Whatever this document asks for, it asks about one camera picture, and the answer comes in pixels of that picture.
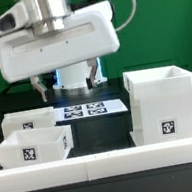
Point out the white drawer cabinet box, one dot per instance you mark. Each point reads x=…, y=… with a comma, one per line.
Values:
x=161, y=104

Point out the white fence front right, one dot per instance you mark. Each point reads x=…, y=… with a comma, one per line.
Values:
x=138, y=159

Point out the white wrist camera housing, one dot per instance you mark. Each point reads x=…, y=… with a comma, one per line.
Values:
x=14, y=19

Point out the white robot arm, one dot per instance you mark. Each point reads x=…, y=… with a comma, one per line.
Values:
x=48, y=16

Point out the white rear drawer tray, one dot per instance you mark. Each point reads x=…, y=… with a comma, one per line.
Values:
x=30, y=119

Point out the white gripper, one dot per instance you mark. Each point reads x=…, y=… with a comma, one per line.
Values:
x=88, y=33

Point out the white drawer tray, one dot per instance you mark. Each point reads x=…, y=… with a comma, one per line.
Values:
x=30, y=119
x=35, y=146

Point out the white front drawer tray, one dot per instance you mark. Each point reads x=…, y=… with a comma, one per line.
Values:
x=35, y=146

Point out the paper sheet with markers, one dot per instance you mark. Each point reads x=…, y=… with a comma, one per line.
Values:
x=89, y=110

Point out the white fence front left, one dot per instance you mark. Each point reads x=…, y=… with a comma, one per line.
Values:
x=43, y=176

